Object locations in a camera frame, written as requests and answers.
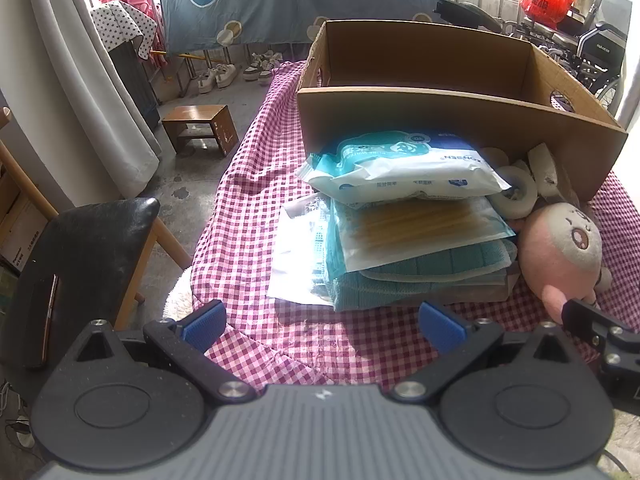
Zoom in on black seat wooden chair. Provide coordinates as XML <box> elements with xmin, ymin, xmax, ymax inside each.
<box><xmin>0</xmin><ymin>107</ymin><xmax>194</xmax><ymax>372</ymax></box>

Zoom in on grey white curtain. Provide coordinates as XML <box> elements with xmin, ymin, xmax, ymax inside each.
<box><xmin>0</xmin><ymin>0</ymin><xmax>164</xmax><ymax>200</ymax></box>

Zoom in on black padded seat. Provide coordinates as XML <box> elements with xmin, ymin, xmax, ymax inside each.
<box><xmin>432</xmin><ymin>0</ymin><xmax>504</xmax><ymax>34</ymax></box>

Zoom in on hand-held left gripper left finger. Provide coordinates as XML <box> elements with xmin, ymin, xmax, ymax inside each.
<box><xmin>52</xmin><ymin>300</ymin><xmax>258</xmax><ymax>404</ymax></box>

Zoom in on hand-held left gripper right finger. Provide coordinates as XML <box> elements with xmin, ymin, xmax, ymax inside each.
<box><xmin>390</xmin><ymin>301</ymin><xmax>587</xmax><ymax>404</ymax></box>

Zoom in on white dark sneaker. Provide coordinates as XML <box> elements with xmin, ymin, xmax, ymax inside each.
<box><xmin>243</xmin><ymin>53</ymin><xmax>266</xmax><ymax>81</ymax></box>
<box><xmin>257</xmin><ymin>52</ymin><xmax>284</xmax><ymax>86</ymax></box>

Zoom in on brown cardboard box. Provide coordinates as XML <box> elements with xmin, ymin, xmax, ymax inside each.
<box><xmin>296</xmin><ymin>19</ymin><xmax>629</xmax><ymax>206</ymax></box>

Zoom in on blue face mask pack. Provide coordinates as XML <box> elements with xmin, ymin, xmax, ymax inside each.
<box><xmin>266</xmin><ymin>192</ymin><xmax>342</xmax><ymax>307</ymax></box>

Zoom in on blue sheet with circles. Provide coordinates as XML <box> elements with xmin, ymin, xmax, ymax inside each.
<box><xmin>156</xmin><ymin>0</ymin><xmax>450</xmax><ymax>54</ymax></box>

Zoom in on dark cabinet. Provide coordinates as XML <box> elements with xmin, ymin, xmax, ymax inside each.
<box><xmin>107</xmin><ymin>42</ymin><xmax>162</xmax><ymax>134</ymax></box>

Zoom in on black wheelchair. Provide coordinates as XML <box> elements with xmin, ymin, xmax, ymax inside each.
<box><xmin>500</xmin><ymin>0</ymin><xmax>629</xmax><ymax>111</ymax></box>

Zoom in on white teal wet wipes pack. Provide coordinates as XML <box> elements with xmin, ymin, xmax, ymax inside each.
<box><xmin>295</xmin><ymin>130</ymin><xmax>512</xmax><ymax>206</ymax></box>

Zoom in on small brown wooden stool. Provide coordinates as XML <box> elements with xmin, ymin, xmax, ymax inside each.
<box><xmin>161</xmin><ymin>104</ymin><xmax>240</xmax><ymax>157</ymax></box>

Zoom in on yellow metal rack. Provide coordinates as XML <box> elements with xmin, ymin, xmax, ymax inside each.
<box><xmin>172</xmin><ymin>45</ymin><xmax>251</xmax><ymax>99</ymax></box>

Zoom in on teal cotton swab packet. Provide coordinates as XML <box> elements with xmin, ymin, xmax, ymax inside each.
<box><xmin>327</xmin><ymin>195</ymin><xmax>516</xmax><ymax>282</ymax></box>

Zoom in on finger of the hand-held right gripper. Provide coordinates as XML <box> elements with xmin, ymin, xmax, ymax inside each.
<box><xmin>560</xmin><ymin>298</ymin><xmax>640</xmax><ymax>366</ymax></box>

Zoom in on pink checkered tablecloth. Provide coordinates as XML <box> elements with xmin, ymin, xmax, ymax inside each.
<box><xmin>191</xmin><ymin>59</ymin><xmax>640</xmax><ymax>394</ymax></box>

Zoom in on dark smartphone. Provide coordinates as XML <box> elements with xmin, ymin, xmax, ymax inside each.
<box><xmin>37</xmin><ymin>274</ymin><xmax>61</xmax><ymax>367</ymax></box>

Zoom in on white polka dot cloth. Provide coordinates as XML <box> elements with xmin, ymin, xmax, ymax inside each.
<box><xmin>91</xmin><ymin>0</ymin><xmax>160</xmax><ymax>61</ymax></box>

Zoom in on teal checked towel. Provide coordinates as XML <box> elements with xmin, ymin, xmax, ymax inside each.
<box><xmin>330</xmin><ymin>237</ymin><xmax>519</xmax><ymax>312</ymax></box>

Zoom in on brown storage cartons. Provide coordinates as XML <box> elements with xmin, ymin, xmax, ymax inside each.
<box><xmin>0</xmin><ymin>175</ymin><xmax>49</xmax><ymax>274</ymax></box>

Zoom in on pink plush toy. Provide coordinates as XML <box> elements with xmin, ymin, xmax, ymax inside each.
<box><xmin>516</xmin><ymin>201</ymin><xmax>614</xmax><ymax>322</ymax></box>

